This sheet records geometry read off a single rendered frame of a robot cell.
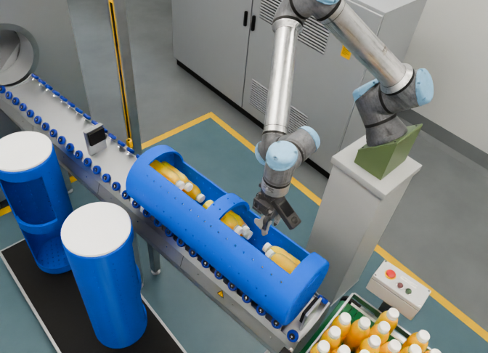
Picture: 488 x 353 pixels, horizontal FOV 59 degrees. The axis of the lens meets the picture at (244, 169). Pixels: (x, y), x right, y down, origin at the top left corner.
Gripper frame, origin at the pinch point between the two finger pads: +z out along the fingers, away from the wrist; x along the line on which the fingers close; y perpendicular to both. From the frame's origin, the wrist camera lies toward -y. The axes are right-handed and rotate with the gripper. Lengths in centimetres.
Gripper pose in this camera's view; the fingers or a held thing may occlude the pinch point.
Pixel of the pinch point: (271, 229)
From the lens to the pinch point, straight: 154.2
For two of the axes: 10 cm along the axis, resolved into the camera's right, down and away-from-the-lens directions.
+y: -7.5, -5.2, 4.2
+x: -6.6, 4.9, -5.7
